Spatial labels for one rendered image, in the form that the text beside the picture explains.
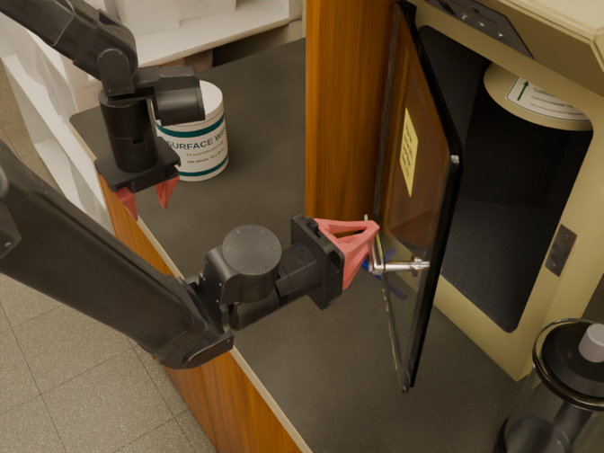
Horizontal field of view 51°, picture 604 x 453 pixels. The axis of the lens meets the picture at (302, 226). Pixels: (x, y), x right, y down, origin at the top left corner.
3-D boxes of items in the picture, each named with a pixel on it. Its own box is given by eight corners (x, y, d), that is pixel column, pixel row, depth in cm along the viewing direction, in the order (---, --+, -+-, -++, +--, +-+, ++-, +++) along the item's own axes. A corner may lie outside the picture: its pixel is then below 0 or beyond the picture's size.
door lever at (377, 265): (404, 223, 77) (406, 208, 75) (417, 281, 70) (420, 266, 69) (360, 224, 77) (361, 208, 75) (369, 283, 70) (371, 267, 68)
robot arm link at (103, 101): (95, 77, 79) (96, 102, 75) (150, 70, 80) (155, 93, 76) (107, 123, 84) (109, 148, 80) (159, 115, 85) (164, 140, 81)
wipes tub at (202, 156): (209, 134, 132) (201, 71, 121) (241, 166, 124) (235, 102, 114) (152, 156, 127) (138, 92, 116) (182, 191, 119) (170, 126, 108)
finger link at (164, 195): (187, 213, 92) (178, 164, 86) (142, 233, 89) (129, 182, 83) (166, 189, 96) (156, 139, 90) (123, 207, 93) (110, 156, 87)
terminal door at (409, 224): (377, 234, 104) (405, 0, 76) (407, 398, 82) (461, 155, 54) (372, 234, 104) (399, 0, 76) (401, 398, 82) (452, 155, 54)
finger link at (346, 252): (396, 227, 70) (330, 262, 67) (391, 270, 75) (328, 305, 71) (359, 194, 74) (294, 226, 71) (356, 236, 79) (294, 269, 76)
